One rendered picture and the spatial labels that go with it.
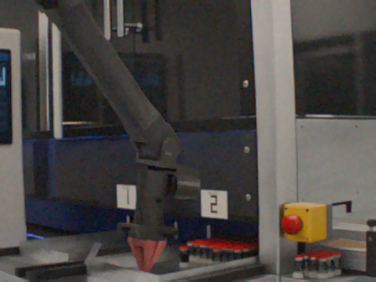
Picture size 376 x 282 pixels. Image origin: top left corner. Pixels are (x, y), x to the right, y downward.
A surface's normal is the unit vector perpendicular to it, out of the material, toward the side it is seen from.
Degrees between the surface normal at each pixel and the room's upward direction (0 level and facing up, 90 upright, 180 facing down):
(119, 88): 98
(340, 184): 90
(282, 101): 90
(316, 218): 90
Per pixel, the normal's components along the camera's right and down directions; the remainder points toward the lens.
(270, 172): -0.79, 0.06
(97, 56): 0.54, 0.17
